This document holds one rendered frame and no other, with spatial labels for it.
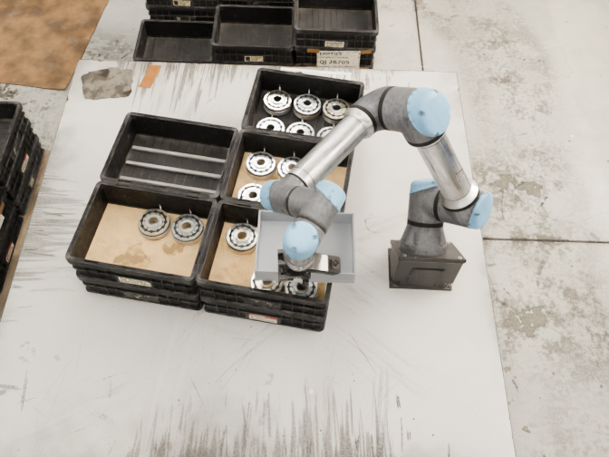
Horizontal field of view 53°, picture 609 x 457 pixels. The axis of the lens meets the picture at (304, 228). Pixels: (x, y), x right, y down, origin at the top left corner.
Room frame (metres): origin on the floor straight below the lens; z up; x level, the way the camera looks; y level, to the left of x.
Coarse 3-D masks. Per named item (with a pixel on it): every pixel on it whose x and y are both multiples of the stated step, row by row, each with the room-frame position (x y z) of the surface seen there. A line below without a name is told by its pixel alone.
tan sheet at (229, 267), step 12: (228, 228) 1.04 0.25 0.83; (216, 252) 0.95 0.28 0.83; (228, 252) 0.95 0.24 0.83; (252, 252) 0.96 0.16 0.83; (216, 264) 0.91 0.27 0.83; (228, 264) 0.91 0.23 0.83; (240, 264) 0.91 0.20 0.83; (252, 264) 0.91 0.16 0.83; (216, 276) 0.87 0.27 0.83; (228, 276) 0.87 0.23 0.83; (240, 276) 0.87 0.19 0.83; (300, 288) 0.84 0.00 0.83; (324, 288) 0.84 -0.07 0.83
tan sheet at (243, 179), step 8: (248, 152) 1.36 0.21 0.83; (280, 160) 1.33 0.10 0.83; (240, 168) 1.29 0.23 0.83; (336, 168) 1.31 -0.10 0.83; (344, 168) 1.31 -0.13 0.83; (240, 176) 1.26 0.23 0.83; (248, 176) 1.26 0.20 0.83; (272, 176) 1.26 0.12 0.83; (328, 176) 1.27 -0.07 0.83; (336, 176) 1.28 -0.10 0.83; (344, 176) 1.28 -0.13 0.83; (240, 184) 1.22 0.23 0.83; (336, 184) 1.24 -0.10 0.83
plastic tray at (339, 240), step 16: (272, 224) 0.93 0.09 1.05; (288, 224) 0.94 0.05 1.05; (336, 224) 0.94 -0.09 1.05; (352, 224) 0.93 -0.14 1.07; (256, 240) 0.85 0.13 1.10; (272, 240) 0.88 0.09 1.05; (336, 240) 0.89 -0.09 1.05; (352, 240) 0.88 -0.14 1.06; (256, 256) 0.80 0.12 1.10; (272, 256) 0.83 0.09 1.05; (352, 256) 0.84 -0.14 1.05; (256, 272) 0.75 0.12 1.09; (272, 272) 0.75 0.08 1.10; (352, 272) 0.79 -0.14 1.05
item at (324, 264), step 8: (320, 256) 0.73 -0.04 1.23; (328, 256) 0.74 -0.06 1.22; (336, 256) 0.75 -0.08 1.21; (312, 264) 0.70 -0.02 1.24; (320, 264) 0.71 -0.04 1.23; (328, 264) 0.72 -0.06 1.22; (336, 264) 0.72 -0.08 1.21; (312, 272) 0.70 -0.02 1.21; (320, 272) 0.70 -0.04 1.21; (328, 272) 0.70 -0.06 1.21; (336, 272) 0.71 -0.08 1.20
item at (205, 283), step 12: (228, 204) 1.07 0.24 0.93; (240, 204) 1.07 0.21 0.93; (252, 204) 1.08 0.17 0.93; (216, 216) 1.03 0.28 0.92; (204, 252) 0.89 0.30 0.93; (204, 264) 0.86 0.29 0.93; (216, 288) 0.79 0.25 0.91; (228, 288) 0.78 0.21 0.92; (240, 288) 0.78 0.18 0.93; (252, 288) 0.78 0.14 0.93; (288, 300) 0.76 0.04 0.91; (300, 300) 0.75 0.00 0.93; (312, 300) 0.75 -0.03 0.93; (324, 300) 0.75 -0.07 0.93
